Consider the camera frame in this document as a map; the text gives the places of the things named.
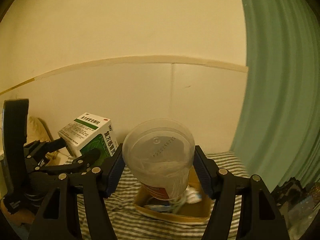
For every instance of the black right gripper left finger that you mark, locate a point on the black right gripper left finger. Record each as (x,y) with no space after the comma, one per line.
(58,218)

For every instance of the white plush toy blue star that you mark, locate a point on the white plush toy blue star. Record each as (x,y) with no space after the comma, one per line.
(192,196)

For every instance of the grey white checkered bedsheet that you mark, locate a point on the grey white checkered bedsheet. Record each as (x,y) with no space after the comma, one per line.
(128,223)

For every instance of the clear plastic cup container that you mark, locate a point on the clear plastic cup container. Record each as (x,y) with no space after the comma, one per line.
(160,153)

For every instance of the dark clutter pile bedside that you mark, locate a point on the dark clutter pile bedside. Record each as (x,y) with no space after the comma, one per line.
(299,207)

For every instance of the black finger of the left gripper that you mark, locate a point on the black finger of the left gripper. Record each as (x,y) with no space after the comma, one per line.
(79,164)
(38,150)

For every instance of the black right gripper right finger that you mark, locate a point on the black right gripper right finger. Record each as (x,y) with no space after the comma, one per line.
(259,215)

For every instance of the brown cardboard box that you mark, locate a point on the brown cardboard box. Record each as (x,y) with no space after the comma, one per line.
(195,213)

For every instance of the beige pillow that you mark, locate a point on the beige pillow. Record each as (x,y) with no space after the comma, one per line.
(36,130)

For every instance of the green white medicine box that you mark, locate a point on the green white medicine box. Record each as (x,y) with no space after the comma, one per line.
(88,132)

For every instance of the teal green curtain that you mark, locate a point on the teal green curtain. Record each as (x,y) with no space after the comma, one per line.
(278,132)

